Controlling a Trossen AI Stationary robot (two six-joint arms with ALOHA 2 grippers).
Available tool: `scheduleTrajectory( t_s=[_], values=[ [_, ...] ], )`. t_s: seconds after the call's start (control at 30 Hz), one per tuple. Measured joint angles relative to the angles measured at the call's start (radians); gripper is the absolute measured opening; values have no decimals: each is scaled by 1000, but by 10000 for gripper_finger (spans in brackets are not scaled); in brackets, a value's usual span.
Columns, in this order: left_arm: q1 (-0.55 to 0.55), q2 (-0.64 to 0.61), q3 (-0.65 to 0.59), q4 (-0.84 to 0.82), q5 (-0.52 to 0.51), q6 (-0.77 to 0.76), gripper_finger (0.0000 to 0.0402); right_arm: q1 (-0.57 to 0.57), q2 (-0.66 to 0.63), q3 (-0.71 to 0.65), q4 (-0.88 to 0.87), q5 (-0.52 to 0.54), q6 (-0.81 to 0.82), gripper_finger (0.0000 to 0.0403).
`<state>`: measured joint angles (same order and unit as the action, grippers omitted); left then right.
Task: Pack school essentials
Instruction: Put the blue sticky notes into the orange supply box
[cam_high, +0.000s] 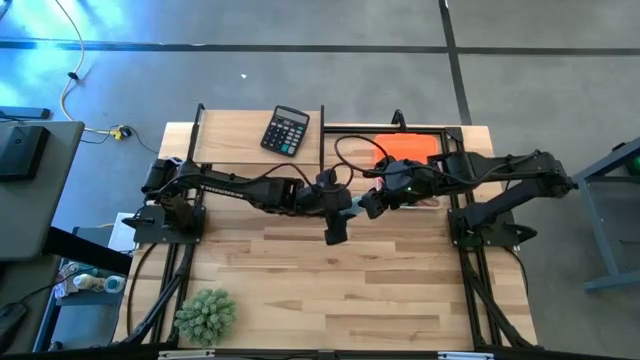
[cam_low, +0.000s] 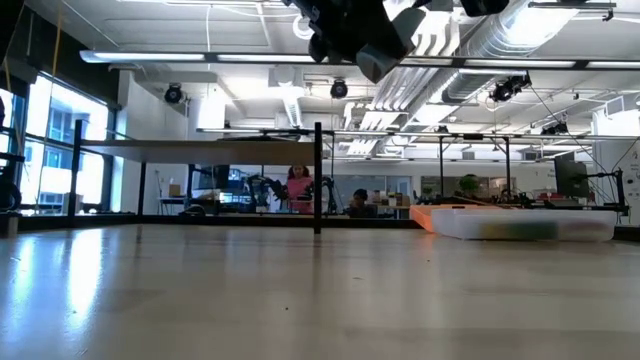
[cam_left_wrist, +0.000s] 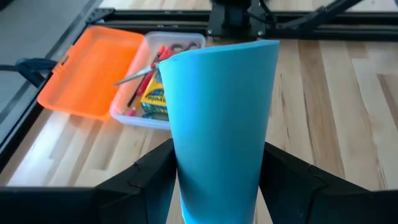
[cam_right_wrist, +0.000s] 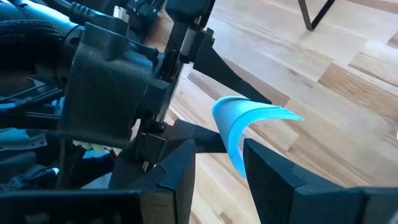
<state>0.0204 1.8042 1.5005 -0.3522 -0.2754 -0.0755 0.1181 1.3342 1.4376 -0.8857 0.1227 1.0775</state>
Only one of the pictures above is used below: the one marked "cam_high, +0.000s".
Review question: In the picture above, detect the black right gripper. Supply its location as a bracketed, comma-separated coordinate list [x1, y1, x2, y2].
[358, 167, 429, 222]

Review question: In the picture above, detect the orange container lid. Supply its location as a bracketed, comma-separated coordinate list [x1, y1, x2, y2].
[373, 132, 441, 164]

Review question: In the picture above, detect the black calculator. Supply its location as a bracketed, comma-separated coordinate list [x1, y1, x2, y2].
[259, 104, 312, 159]

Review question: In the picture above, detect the side desk with black legs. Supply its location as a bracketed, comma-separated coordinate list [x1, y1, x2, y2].
[185, 102, 327, 174]

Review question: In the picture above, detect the green potted plant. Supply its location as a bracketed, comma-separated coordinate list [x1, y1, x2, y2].
[172, 286, 239, 348]

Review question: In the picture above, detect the white paper sheet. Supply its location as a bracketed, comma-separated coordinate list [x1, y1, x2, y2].
[106, 211, 139, 254]

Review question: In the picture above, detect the black bar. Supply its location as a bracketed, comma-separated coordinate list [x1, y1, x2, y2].
[42, 225, 134, 276]

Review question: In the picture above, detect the small white bottle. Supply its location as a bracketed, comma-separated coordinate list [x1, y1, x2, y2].
[72, 273, 127, 295]

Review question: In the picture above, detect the grey metal stand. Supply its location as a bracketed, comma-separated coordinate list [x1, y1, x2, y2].
[572, 137, 640, 294]

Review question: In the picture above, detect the grey desk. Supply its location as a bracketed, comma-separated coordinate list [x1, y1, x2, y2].
[0, 119, 86, 262]

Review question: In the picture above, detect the black box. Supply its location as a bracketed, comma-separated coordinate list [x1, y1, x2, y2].
[0, 124, 51, 183]

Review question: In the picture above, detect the dark flat device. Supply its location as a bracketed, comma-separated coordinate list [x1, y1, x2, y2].
[0, 105, 52, 121]

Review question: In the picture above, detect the black computer mouse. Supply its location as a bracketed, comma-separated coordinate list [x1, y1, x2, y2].
[0, 301, 28, 351]

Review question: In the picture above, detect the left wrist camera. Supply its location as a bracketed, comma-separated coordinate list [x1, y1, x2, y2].
[323, 213, 350, 247]

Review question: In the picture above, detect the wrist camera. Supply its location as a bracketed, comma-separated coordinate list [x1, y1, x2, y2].
[384, 157, 417, 177]
[323, 213, 350, 247]

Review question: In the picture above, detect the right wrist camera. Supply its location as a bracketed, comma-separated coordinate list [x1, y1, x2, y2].
[384, 157, 417, 177]

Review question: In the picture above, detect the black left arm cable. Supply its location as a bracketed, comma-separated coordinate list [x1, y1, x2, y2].
[219, 161, 322, 194]

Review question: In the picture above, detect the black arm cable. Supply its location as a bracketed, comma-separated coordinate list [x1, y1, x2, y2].
[333, 134, 392, 179]
[219, 161, 322, 194]

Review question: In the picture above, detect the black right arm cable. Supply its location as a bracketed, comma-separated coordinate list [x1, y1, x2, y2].
[333, 134, 392, 179]

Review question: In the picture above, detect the black aluminium rig frame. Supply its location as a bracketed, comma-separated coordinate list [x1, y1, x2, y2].
[113, 102, 540, 360]

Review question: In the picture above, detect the silver frame bracket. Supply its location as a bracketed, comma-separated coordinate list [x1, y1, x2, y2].
[436, 350, 496, 360]
[157, 349, 217, 360]

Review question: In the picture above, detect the white floor cable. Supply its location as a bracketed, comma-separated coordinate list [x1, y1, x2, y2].
[52, 0, 122, 137]

